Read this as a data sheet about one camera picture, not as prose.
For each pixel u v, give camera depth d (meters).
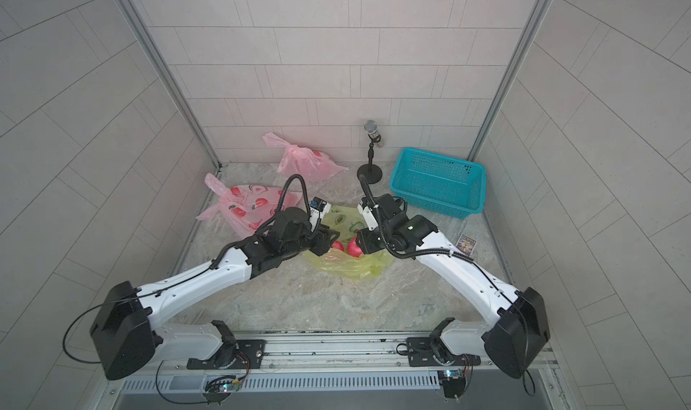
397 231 0.56
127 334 0.38
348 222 0.96
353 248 0.86
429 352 0.65
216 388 0.68
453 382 0.69
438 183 1.13
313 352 0.72
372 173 1.14
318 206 0.67
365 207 0.68
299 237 0.61
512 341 0.38
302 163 1.02
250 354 0.71
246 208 0.91
